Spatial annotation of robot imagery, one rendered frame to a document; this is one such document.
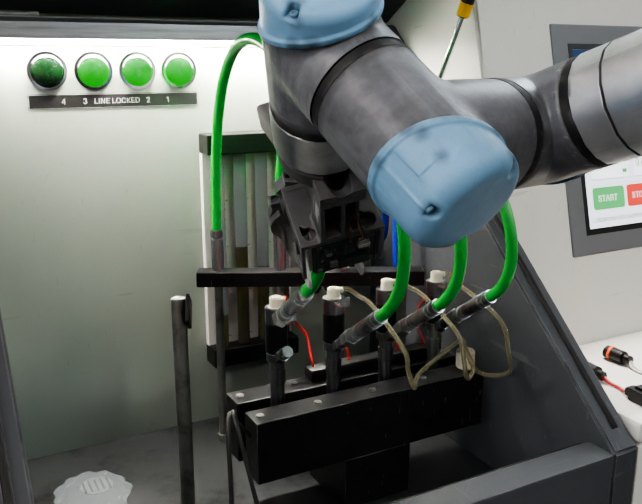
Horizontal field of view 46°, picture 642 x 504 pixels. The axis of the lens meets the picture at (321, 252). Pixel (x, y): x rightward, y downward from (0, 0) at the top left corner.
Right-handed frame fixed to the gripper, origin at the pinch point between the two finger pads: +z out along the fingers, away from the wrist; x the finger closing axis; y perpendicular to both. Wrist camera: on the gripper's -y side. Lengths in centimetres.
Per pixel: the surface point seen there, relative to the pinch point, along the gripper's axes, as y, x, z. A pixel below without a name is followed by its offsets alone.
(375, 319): 3.1, 5.2, 12.6
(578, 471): 23.9, 22.6, 21.5
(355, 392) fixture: 5.4, 2.4, 27.8
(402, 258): 1.0, 8.6, 4.1
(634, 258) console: -6, 53, 39
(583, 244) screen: -8, 43, 33
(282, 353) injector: 1.4, -5.6, 18.7
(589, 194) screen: -15, 46, 30
